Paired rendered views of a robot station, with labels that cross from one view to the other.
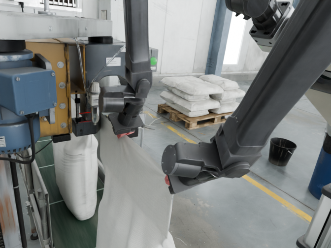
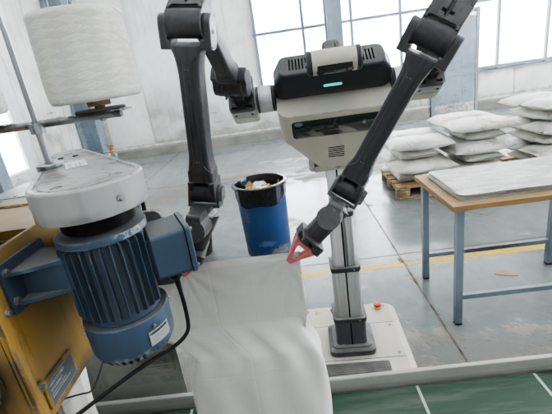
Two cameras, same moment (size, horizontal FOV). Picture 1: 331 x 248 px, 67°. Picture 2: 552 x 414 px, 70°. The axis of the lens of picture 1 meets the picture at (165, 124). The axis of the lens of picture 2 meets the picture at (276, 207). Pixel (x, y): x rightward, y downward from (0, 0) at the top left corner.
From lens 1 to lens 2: 72 cm
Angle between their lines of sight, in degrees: 47
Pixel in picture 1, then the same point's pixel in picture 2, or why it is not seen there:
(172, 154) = (331, 212)
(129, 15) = (204, 126)
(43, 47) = not seen: hidden behind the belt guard
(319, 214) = (336, 235)
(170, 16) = not seen: outside the picture
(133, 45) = (208, 154)
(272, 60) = (385, 117)
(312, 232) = (338, 254)
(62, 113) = not seen: hidden behind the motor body
